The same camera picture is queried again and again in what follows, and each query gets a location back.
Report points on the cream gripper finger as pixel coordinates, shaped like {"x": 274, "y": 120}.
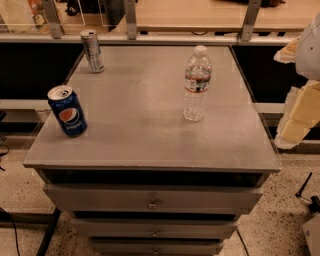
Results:
{"x": 288, "y": 53}
{"x": 301, "y": 114}

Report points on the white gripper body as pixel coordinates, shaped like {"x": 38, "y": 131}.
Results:
{"x": 310, "y": 56}

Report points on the clear plastic water bottle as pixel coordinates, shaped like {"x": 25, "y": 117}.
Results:
{"x": 198, "y": 72}

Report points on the silver redbull can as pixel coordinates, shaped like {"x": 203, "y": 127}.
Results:
{"x": 92, "y": 50}

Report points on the blue pepsi can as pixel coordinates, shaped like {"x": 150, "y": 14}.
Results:
{"x": 66, "y": 107}

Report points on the white box on floor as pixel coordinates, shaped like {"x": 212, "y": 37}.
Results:
{"x": 311, "y": 231}

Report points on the grey drawer cabinet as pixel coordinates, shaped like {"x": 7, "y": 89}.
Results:
{"x": 137, "y": 135}

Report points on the bottom grey drawer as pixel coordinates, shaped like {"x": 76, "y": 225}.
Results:
{"x": 156, "y": 247}

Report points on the grey drawer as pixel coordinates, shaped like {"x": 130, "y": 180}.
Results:
{"x": 139, "y": 228}
{"x": 156, "y": 247}
{"x": 159, "y": 199}

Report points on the middle grey drawer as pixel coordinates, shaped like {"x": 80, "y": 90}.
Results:
{"x": 139, "y": 228}

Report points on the top grey drawer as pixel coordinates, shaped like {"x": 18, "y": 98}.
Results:
{"x": 159, "y": 199}

